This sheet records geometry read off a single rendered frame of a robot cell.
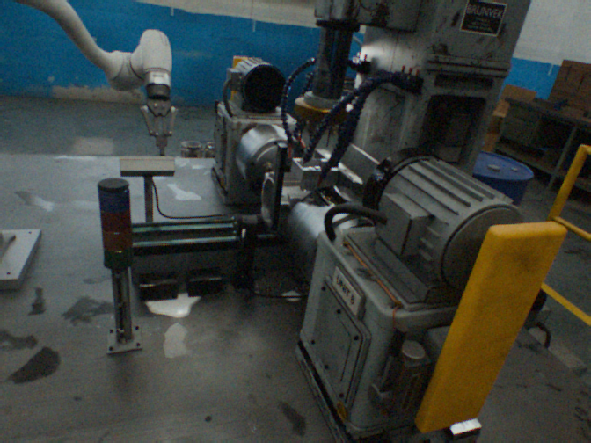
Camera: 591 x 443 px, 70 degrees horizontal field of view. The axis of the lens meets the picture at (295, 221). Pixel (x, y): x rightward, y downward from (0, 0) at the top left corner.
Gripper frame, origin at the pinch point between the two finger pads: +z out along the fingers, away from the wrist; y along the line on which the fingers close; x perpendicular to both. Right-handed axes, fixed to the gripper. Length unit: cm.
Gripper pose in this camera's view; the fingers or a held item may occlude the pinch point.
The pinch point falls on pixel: (162, 146)
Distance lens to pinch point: 151.0
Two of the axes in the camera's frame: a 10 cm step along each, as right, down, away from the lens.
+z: 1.1, 9.8, -1.4
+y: 9.3, -0.5, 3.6
